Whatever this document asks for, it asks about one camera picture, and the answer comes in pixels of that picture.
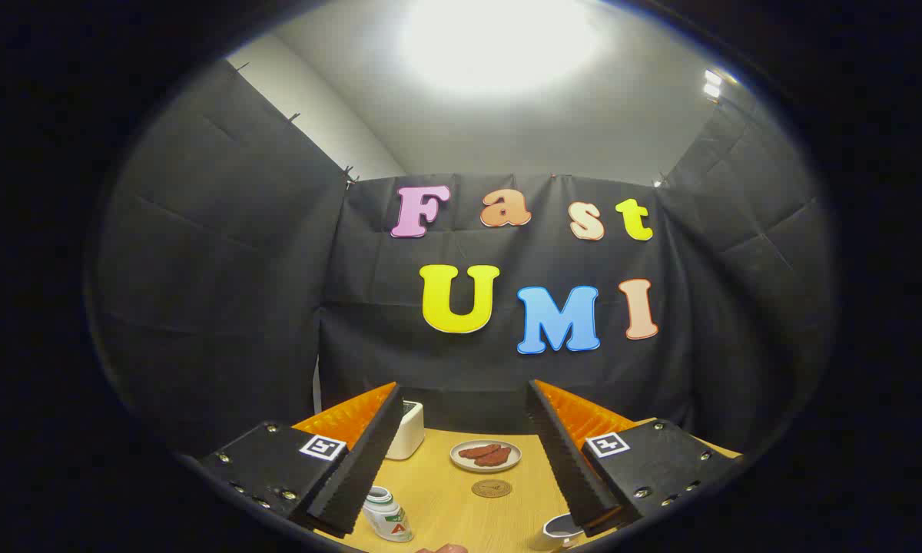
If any white juice bottle green ring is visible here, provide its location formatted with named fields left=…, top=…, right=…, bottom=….
left=363, top=486, right=414, bottom=543

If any white cup wooden handle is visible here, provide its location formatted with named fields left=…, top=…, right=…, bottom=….
left=542, top=513, right=586, bottom=551

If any wooden table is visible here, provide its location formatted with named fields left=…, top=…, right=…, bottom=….
left=315, top=419, right=742, bottom=553

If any white toaster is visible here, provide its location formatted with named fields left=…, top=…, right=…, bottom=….
left=385, top=400, right=425, bottom=461

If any white plate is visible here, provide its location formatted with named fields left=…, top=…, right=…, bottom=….
left=450, top=439, right=522, bottom=473

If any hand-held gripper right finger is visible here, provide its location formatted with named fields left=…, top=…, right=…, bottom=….
left=526, top=379, right=742, bottom=537

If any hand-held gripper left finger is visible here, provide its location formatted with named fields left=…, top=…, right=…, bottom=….
left=200, top=382, right=405, bottom=538

